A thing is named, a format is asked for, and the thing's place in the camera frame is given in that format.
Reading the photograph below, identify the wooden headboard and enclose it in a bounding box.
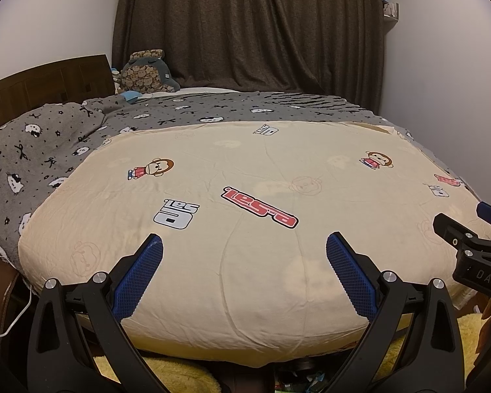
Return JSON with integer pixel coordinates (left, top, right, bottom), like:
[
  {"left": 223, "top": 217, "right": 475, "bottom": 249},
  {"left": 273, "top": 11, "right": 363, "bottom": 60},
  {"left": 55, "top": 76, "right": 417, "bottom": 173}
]
[{"left": 0, "top": 54, "right": 117, "bottom": 136}]

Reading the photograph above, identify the dark brown curtain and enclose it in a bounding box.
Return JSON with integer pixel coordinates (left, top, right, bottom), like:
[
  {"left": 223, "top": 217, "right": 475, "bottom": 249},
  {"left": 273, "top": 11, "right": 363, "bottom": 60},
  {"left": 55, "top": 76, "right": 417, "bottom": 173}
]
[{"left": 112, "top": 0, "right": 387, "bottom": 115}]

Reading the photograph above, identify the grey printed blanket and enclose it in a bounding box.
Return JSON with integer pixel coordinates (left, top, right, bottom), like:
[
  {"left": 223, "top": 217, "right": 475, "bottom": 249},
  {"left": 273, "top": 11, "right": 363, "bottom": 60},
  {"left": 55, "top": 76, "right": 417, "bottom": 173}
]
[{"left": 0, "top": 90, "right": 471, "bottom": 271}]

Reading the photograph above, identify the grey brown plush toy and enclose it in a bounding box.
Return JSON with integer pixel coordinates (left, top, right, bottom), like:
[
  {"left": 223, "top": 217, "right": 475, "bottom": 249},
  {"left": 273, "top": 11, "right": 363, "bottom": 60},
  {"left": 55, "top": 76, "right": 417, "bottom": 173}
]
[{"left": 118, "top": 49, "right": 181, "bottom": 94}]

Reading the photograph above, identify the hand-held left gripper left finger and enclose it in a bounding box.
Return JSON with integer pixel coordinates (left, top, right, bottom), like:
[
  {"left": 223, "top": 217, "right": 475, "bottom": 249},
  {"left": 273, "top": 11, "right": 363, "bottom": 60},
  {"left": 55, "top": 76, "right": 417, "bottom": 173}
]
[{"left": 27, "top": 233, "right": 164, "bottom": 393}]

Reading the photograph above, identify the cream printed bed sheet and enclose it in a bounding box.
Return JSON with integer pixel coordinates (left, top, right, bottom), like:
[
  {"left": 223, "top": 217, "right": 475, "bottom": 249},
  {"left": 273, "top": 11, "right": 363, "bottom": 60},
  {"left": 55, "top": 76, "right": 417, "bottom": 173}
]
[{"left": 18, "top": 121, "right": 491, "bottom": 367}]

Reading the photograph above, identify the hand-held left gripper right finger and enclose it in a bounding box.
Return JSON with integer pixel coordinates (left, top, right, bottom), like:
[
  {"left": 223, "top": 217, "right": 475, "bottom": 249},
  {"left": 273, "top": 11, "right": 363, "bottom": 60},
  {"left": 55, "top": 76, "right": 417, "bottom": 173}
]
[{"left": 323, "top": 233, "right": 463, "bottom": 393}]

